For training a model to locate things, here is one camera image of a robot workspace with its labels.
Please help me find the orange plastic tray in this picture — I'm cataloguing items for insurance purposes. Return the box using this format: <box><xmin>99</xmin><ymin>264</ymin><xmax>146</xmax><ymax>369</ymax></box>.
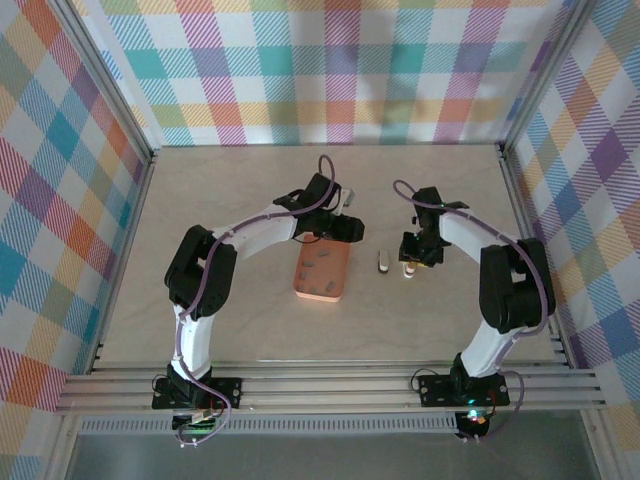
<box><xmin>293</xmin><ymin>238</ymin><xmax>352</xmax><ymax>305</ymax></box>

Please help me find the small controller board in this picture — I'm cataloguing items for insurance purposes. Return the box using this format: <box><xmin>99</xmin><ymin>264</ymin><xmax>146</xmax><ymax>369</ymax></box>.
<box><xmin>172</xmin><ymin>408</ymin><xmax>219</xmax><ymax>432</ymax></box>
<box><xmin>457</xmin><ymin>408</ymin><xmax>490</xmax><ymax>437</ymax></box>

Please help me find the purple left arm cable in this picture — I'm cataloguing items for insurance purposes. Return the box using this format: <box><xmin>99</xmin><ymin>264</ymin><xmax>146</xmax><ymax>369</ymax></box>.
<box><xmin>174</xmin><ymin>154</ymin><xmax>339</xmax><ymax>396</ymax></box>

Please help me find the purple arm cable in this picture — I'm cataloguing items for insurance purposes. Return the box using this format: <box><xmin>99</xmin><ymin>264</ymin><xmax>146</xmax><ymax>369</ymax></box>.
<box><xmin>392</xmin><ymin>178</ymin><xmax>549</xmax><ymax>346</ymax></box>
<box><xmin>174</xmin><ymin>154</ymin><xmax>339</xmax><ymax>396</ymax></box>

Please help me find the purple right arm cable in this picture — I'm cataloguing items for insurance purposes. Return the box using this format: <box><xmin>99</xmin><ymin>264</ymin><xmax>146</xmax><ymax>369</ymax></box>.
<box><xmin>392</xmin><ymin>178</ymin><xmax>549</xmax><ymax>346</ymax></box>

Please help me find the aluminium side rail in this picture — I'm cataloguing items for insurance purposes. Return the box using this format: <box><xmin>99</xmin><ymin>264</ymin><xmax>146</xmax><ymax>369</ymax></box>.
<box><xmin>497</xmin><ymin>144</ymin><xmax>574</xmax><ymax>369</ymax></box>
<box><xmin>84</xmin><ymin>149</ymin><xmax>160</xmax><ymax>374</ymax></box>

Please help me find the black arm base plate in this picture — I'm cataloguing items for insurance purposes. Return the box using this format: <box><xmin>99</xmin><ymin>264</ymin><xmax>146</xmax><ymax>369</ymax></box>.
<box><xmin>151</xmin><ymin>375</ymin><xmax>245</xmax><ymax>412</ymax></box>
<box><xmin>416</xmin><ymin>373</ymin><xmax>511</xmax><ymax>407</ymax></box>

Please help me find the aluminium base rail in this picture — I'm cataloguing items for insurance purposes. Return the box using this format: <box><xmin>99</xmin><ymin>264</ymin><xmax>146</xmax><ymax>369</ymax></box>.
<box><xmin>53</xmin><ymin>358</ymin><xmax>607</xmax><ymax>415</ymax></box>

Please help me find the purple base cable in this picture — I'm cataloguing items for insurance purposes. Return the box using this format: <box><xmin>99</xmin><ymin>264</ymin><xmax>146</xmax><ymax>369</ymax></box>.
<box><xmin>174</xmin><ymin>399</ymin><xmax>232</xmax><ymax>450</ymax></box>
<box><xmin>462</xmin><ymin>369</ymin><xmax>525</xmax><ymax>444</ymax></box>

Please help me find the grey slotted cable duct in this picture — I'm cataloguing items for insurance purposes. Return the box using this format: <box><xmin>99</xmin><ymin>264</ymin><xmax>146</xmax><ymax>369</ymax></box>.
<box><xmin>79</xmin><ymin>417</ymin><xmax>460</xmax><ymax>436</ymax></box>

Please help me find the aluminium corner post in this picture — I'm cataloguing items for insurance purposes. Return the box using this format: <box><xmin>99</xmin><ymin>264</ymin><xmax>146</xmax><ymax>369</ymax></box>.
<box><xmin>497</xmin><ymin>0</ymin><xmax>596</xmax><ymax>156</ymax></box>
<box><xmin>49</xmin><ymin>0</ymin><xmax>154</xmax><ymax>161</ymax></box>

